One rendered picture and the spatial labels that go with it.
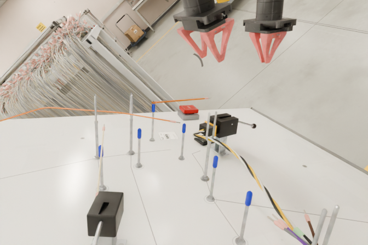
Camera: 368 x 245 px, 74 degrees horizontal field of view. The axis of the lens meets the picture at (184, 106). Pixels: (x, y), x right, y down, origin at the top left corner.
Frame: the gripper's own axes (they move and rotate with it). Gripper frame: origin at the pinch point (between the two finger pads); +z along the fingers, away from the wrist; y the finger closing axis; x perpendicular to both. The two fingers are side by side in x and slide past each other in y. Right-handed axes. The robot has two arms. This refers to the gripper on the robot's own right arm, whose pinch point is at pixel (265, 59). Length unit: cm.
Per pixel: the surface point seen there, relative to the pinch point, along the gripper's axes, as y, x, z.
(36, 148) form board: -19, -52, 14
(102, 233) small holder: 16.3, -45.8, 10.3
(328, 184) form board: 20.8, -3.2, 21.9
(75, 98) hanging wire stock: -70, -36, 22
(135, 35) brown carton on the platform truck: -678, 229, 75
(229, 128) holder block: 2.3, -13.5, 13.3
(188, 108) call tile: -21.7, -9.1, 17.8
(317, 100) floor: -54, 128, 62
